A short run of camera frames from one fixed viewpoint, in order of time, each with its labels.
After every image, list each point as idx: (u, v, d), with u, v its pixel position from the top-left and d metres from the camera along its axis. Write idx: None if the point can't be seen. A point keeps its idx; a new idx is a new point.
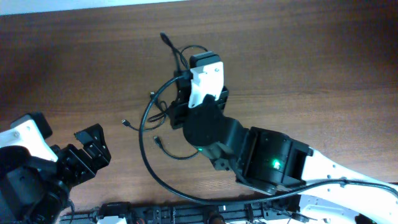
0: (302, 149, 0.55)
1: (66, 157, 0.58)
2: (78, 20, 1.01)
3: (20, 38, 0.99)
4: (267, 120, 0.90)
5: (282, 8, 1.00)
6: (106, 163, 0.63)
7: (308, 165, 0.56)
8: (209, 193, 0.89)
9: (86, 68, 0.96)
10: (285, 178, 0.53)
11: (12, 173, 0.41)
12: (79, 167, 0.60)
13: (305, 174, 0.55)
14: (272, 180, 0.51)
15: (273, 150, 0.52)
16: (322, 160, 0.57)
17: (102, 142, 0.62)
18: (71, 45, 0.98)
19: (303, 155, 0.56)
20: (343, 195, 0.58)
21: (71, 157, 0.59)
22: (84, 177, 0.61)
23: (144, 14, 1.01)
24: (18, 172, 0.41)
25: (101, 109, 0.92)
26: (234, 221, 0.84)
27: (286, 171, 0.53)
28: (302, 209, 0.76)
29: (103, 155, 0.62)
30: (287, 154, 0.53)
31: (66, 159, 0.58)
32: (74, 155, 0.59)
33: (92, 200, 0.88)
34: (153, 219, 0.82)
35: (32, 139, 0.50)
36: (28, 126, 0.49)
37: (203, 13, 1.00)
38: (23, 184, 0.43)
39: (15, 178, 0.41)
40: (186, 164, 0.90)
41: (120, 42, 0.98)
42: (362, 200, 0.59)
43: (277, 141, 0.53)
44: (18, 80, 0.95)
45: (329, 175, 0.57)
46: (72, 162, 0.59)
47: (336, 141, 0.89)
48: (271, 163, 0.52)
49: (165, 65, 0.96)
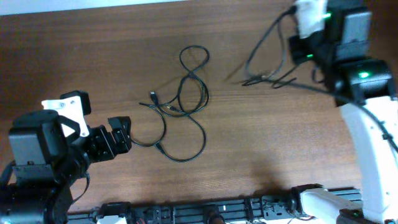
0: (392, 89, 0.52)
1: (95, 134, 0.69)
2: (75, 20, 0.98)
3: (18, 39, 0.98)
4: (267, 121, 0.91)
5: (282, 7, 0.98)
6: (125, 151, 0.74)
7: (380, 99, 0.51)
8: (209, 193, 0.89)
9: (85, 69, 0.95)
10: (357, 91, 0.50)
11: (44, 127, 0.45)
12: (102, 147, 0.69)
13: (370, 101, 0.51)
14: (349, 76, 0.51)
15: (366, 66, 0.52)
16: (390, 111, 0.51)
17: (127, 133, 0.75)
18: (69, 46, 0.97)
19: (384, 94, 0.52)
20: (376, 144, 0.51)
21: (99, 136, 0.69)
22: (106, 157, 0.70)
23: (143, 13, 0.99)
24: (48, 126, 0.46)
25: (101, 110, 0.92)
26: (234, 221, 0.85)
27: (366, 88, 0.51)
28: (302, 193, 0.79)
29: (125, 142, 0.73)
30: (377, 80, 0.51)
31: (96, 137, 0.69)
32: (102, 134, 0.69)
33: (93, 200, 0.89)
34: (153, 219, 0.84)
35: (74, 111, 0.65)
36: (73, 101, 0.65)
37: (202, 12, 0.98)
38: (52, 137, 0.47)
39: (47, 130, 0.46)
40: (185, 165, 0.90)
41: (119, 42, 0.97)
42: (389, 170, 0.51)
43: (374, 67, 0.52)
44: (20, 81, 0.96)
45: (384, 123, 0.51)
46: (99, 140, 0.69)
47: (336, 140, 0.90)
48: (360, 71, 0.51)
49: (165, 65, 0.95)
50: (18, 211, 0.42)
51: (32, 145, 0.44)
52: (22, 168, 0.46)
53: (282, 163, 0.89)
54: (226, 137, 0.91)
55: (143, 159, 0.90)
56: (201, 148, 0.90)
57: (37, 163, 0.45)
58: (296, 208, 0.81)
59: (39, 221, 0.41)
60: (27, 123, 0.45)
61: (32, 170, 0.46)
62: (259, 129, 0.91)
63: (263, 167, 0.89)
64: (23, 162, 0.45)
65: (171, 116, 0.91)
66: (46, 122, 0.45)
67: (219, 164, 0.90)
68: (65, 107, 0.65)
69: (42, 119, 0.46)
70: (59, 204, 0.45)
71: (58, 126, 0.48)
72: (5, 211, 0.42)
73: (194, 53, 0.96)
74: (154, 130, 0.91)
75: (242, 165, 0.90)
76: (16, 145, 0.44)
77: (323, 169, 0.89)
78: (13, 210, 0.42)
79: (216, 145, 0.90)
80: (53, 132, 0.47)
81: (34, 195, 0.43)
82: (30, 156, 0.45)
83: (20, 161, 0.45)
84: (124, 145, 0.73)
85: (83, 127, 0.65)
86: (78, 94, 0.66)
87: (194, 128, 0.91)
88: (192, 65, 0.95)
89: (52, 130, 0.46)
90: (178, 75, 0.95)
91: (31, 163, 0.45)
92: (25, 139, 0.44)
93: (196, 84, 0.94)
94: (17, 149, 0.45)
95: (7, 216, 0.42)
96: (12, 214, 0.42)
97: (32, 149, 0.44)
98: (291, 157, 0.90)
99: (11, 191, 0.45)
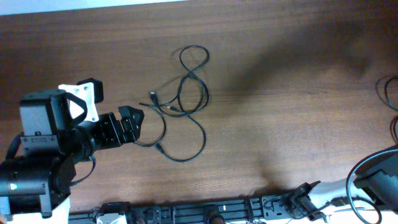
0: None
1: (104, 120, 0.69)
2: (75, 21, 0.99)
3: (18, 39, 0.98)
4: (266, 121, 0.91)
5: (281, 7, 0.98)
6: (132, 140, 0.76)
7: None
8: (209, 193, 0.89)
9: (86, 69, 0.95)
10: None
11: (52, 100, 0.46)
12: (111, 134, 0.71)
13: None
14: None
15: None
16: None
17: (135, 124, 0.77)
18: (69, 46, 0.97)
19: None
20: None
21: (108, 122, 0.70)
22: (112, 144, 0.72)
23: (142, 14, 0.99)
24: (56, 99, 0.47)
25: (101, 109, 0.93)
26: (234, 221, 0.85)
27: None
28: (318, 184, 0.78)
29: (133, 131, 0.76)
30: None
31: (104, 122, 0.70)
32: (110, 121, 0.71)
33: (93, 200, 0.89)
34: (153, 219, 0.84)
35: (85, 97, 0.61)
36: (86, 87, 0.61)
37: (201, 12, 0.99)
38: (60, 111, 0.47)
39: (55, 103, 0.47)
40: (185, 165, 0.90)
41: (119, 42, 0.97)
42: None
43: None
44: (19, 81, 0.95)
45: None
46: (107, 126, 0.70)
47: (336, 140, 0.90)
48: None
49: (165, 64, 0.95)
50: (25, 175, 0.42)
51: (40, 116, 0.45)
52: (30, 139, 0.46)
53: (281, 163, 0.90)
54: (226, 137, 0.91)
55: (143, 159, 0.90)
56: (201, 148, 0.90)
57: (44, 134, 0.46)
58: (298, 196, 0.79)
59: (45, 185, 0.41)
60: (36, 96, 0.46)
61: (38, 140, 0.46)
62: (259, 129, 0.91)
63: (263, 168, 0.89)
64: (32, 132, 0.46)
65: (171, 116, 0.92)
66: (55, 96, 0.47)
67: (218, 164, 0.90)
68: (79, 93, 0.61)
69: (51, 94, 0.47)
70: (63, 172, 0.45)
71: (66, 102, 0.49)
72: (12, 176, 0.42)
73: (194, 53, 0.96)
74: (154, 130, 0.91)
75: (242, 165, 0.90)
76: (26, 116, 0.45)
77: (323, 169, 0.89)
78: (20, 174, 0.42)
79: (216, 145, 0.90)
80: (61, 107, 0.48)
81: (40, 161, 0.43)
82: (37, 126, 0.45)
83: (28, 130, 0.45)
84: (132, 135, 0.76)
85: (93, 113, 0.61)
86: (92, 82, 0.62)
87: (194, 127, 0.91)
88: (192, 64, 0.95)
89: (60, 104, 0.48)
90: (178, 75, 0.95)
91: (38, 134, 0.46)
92: (35, 109, 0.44)
93: (196, 84, 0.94)
94: (24, 121, 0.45)
95: (12, 181, 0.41)
96: (17, 178, 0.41)
97: (40, 120, 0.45)
98: (291, 157, 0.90)
99: (18, 159, 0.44)
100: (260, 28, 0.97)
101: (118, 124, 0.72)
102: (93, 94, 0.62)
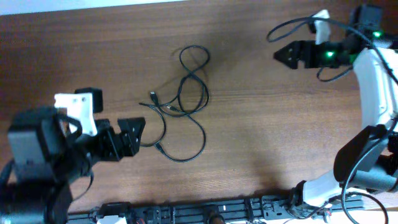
0: None
1: (102, 134, 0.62)
2: (77, 21, 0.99)
3: (21, 39, 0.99)
4: (266, 121, 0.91)
5: (281, 7, 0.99)
6: (131, 155, 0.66)
7: None
8: (209, 193, 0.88)
9: (85, 68, 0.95)
10: None
11: (44, 125, 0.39)
12: (110, 147, 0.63)
13: None
14: None
15: None
16: None
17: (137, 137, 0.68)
18: (69, 45, 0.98)
19: None
20: None
21: (106, 136, 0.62)
22: (111, 159, 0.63)
23: (143, 14, 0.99)
24: (47, 123, 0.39)
25: (101, 109, 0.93)
26: (234, 221, 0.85)
27: None
28: (305, 185, 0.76)
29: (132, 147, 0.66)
30: None
31: (103, 137, 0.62)
32: (109, 136, 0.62)
33: (92, 200, 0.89)
34: (153, 219, 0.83)
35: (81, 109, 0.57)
36: (83, 98, 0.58)
37: (202, 12, 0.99)
38: (54, 136, 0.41)
39: (46, 127, 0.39)
40: (185, 165, 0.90)
41: (119, 42, 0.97)
42: None
43: None
44: (18, 80, 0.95)
45: None
46: (107, 140, 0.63)
47: (336, 141, 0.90)
48: None
49: (165, 64, 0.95)
50: (19, 210, 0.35)
51: (30, 144, 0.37)
52: (22, 168, 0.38)
53: (282, 163, 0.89)
54: (226, 137, 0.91)
55: (143, 159, 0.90)
56: (202, 147, 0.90)
57: (37, 163, 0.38)
58: (295, 205, 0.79)
59: (40, 221, 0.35)
60: (25, 120, 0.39)
61: (31, 170, 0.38)
62: (259, 129, 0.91)
63: (263, 167, 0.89)
64: (23, 161, 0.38)
65: (171, 116, 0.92)
66: (46, 118, 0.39)
67: (219, 164, 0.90)
68: (76, 104, 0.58)
69: (40, 116, 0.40)
70: (61, 206, 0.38)
71: (58, 123, 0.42)
72: (5, 211, 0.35)
73: (195, 53, 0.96)
74: (154, 130, 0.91)
75: (242, 165, 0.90)
76: (15, 144, 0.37)
77: (323, 169, 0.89)
78: (14, 210, 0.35)
79: (216, 145, 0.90)
80: (54, 129, 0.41)
81: (34, 192, 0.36)
82: (28, 155, 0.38)
83: (20, 160, 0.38)
84: (132, 151, 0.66)
85: (91, 126, 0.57)
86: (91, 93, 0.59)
87: (194, 127, 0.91)
88: (192, 64, 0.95)
89: (53, 127, 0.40)
90: (178, 75, 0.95)
91: (30, 162, 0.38)
92: (23, 137, 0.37)
93: (196, 84, 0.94)
94: (12, 149, 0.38)
95: (7, 216, 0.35)
96: (12, 214, 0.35)
97: (30, 149, 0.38)
98: (291, 157, 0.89)
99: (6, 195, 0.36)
100: (260, 28, 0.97)
101: (117, 139, 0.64)
102: (91, 106, 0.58)
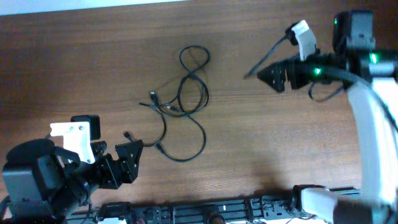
0: None
1: (100, 163, 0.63)
2: (76, 20, 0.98)
3: (18, 40, 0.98)
4: (267, 121, 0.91)
5: (282, 7, 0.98)
6: (130, 181, 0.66)
7: None
8: (209, 193, 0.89)
9: (85, 69, 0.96)
10: None
11: (40, 162, 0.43)
12: (107, 175, 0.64)
13: None
14: None
15: None
16: None
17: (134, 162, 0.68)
18: (69, 45, 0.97)
19: None
20: None
21: (104, 164, 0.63)
22: (109, 186, 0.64)
23: (143, 14, 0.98)
24: (44, 160, 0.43)
25: (101, 109, 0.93)
26: (234, 221, 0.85)
27: None
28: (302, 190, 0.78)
29: (130, 173, 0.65)
30: None
31: (101, 165, 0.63)
32: (107, 165, 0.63)
33: (93, 200, 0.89)
34: (153, 219, 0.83)
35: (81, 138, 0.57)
36: (81, 126, 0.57)
37: (202, 12, 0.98)
38: (49, 171, 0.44)
39: (43, 163, 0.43)
40: (185, 165, 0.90)
41: (119, 42, 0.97)
42: None
43: None
44: (20, 81, 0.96)
45: None
46: (104, 168, 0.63)
47: (336, 141, 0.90)
48: None
49: (165, 65, 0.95)
50: None
51: (27, 182, 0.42)
52: (18, 203, 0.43)
53: (281, 163, 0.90)
54: (226, 137, 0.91)
55: (143, 159, 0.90)
56: (202, 148, 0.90)
57: (32, 199, 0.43)
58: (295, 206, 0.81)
59: None
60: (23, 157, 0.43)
61: (27, 205, 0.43)
62: (259, 129, 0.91)
63: (263, 167, 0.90)
64: (20, 197, 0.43)
65: (171, 116, 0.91)
66: (43, 155, 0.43)
67: (218, 164, 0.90)
68: (73, 131, 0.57)
69: (38, 153, 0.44)
70: None
71: (56, 158, 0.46)
72: None
73: (195, 53, 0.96)
74: (154, 130, 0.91)
75: (242, 165, 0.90)
76: (12, 181, 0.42)
77: None
78: None
79: (216, 145, 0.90)
80: (51, 165, 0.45)
81: None
82: (25, 192, 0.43)
83: (17, 195, 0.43)
84: (130, 177, 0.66)
85: (89, 155, 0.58)
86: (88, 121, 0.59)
87: (194, 127, 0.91)
88: (192, 64, 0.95)
89: (49, 164, 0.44)
90: (178, 75, 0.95)
91: (27, 198, 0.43)
92: (20, 175, 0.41)
93: (196, 84, 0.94)
94: (11, 185, 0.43)
95: None
96: None
97: (26, 185, 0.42)
98: (291, 157, 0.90)
99: None
100: (260, 28, 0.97)
101: (115, 167, 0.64)
102: (89, 134, 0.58)
